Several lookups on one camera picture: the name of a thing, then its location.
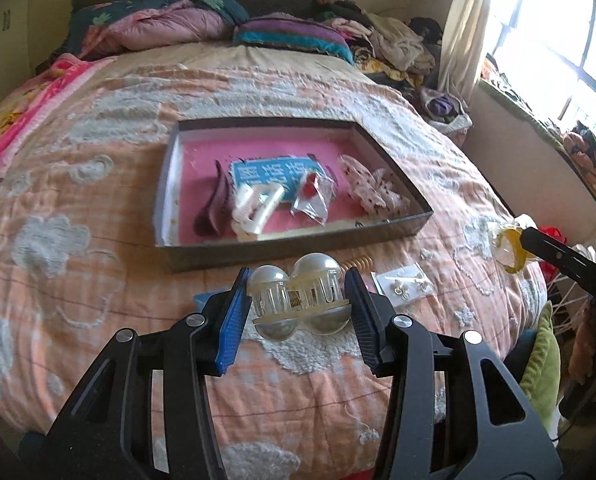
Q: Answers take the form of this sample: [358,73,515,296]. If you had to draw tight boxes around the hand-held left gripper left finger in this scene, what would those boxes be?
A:
[43,266,253,480]

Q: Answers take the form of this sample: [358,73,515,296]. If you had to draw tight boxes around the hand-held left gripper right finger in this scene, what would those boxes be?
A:
[344,267,564,480]

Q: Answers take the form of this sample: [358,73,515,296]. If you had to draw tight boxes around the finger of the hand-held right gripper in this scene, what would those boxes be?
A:
[520,226,596,306]

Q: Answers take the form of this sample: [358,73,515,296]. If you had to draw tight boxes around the yellow hair tie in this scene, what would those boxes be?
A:
[485,212,539,275]

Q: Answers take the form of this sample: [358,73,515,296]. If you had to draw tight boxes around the clear pearl hair claw clip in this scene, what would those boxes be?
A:
[246,252,354,343]

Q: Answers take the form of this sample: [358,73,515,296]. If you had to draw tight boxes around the grey cardboard box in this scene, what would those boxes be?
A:
[153,116,435,274]

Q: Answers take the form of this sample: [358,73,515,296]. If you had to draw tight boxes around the white hair claw clip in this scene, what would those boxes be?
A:
[229,182,285,241]

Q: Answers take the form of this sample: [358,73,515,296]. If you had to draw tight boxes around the brown hair clip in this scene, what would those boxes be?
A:
[193,160,236,237]

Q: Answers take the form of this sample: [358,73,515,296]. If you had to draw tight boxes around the dotted lace hair bow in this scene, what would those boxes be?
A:
[338,154,411,221]

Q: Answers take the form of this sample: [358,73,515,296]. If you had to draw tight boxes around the red hair accessory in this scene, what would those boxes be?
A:
[290,152,339,223]

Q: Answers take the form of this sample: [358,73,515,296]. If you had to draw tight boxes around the small blue hair clip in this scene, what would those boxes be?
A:
[194,291,224,311]

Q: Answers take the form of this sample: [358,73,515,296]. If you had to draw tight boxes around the white earring card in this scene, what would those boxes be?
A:
[370,262,435,303]

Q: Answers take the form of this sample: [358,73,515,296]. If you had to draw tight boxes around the green patterned windowsill cloth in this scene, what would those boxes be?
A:
[478,55,596,218]

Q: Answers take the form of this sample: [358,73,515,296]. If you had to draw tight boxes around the green cushion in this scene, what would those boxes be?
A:
[519,300,561,426]

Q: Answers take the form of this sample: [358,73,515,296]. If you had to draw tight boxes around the window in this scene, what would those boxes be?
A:
[483,0,596,136]

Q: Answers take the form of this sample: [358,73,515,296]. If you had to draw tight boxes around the white curtain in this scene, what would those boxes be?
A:
[438,0,529,96]

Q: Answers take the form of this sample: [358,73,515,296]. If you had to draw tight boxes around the pile of clothes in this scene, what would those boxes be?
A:
[313,0,474,133]

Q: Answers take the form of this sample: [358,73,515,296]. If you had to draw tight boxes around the purple teal striped pillow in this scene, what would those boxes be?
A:
[233,14,356,66]

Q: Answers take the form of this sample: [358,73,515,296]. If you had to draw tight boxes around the pink cartoon blanket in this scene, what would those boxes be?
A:
[0,55,116,196]

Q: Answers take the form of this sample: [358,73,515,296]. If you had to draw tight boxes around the pink floral duvet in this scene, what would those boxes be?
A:
[65,0,251,58]

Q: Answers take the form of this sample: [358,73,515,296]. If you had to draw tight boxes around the cream wardrobe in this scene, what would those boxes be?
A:
[0,0,76,121]

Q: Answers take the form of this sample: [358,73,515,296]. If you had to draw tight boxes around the white wire rack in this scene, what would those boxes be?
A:
[543,260,596,341]

